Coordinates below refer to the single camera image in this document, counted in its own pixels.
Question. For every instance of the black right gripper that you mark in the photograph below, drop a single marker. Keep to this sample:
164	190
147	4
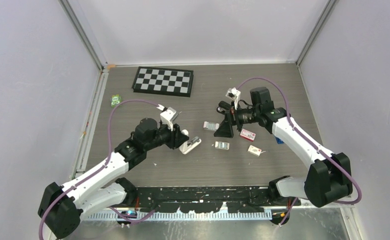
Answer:
231	118

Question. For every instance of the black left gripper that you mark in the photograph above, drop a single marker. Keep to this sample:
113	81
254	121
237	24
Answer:
176	137

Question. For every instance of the white stapler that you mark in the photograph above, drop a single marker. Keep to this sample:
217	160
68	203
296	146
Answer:
188	146

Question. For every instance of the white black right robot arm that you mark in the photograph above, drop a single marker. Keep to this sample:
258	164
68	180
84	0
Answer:
327	179

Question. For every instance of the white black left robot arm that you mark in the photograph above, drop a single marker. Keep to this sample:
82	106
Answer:
64	206

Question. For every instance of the black stapler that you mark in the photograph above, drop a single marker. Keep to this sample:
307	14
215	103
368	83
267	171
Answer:
223	107

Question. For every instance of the blue stapler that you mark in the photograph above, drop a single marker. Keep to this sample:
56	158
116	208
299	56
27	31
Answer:
279	141

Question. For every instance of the red staple box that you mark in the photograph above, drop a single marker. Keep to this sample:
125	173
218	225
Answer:
248	135

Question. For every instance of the white staple box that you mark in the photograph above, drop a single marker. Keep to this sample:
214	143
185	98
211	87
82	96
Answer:
254	150

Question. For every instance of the black white chessboard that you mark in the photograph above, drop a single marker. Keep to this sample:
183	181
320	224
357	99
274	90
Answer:
163	81

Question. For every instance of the green toy block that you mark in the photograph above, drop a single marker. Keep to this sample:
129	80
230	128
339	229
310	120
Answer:
115	100

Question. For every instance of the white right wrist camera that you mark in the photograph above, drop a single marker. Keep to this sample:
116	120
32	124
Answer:
234	95

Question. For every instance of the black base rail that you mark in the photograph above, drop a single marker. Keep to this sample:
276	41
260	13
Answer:
202	199

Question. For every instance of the slotted cable duct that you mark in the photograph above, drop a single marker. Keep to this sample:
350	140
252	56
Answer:
222	215

